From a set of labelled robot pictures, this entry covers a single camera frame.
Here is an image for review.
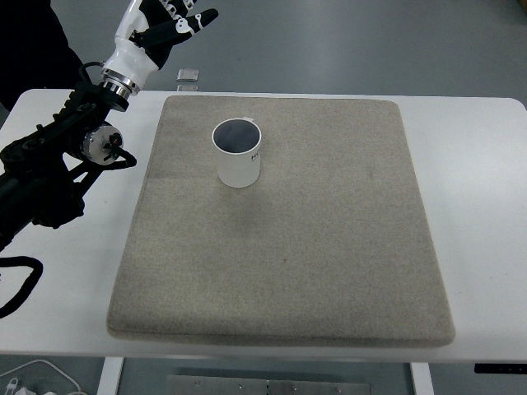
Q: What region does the person in dark clothes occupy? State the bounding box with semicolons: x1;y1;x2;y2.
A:
1;1;82;111

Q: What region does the white cable on floor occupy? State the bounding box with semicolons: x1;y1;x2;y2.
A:
0;359;83;395

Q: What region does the black table control panel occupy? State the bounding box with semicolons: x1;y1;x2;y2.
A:
474;363;527;375

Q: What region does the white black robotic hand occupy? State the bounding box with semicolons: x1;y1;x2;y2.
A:
101;0;218;98

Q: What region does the beige felt mat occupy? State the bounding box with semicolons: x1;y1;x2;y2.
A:
107;95;455;347

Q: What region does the white table leg frame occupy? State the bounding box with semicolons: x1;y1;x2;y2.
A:
96;357;124;395

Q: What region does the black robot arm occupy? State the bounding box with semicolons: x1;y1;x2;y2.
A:
1;66;139;248

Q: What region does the black sleeved cable loop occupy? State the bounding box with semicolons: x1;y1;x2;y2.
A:
0;255;44;320

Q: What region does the white cup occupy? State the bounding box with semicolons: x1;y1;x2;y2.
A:
212;118;263;188

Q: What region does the small metal floor box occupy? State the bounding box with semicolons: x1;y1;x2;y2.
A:
176;68;199;91

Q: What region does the metal base plate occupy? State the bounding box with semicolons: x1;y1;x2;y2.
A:
166;375;371;395

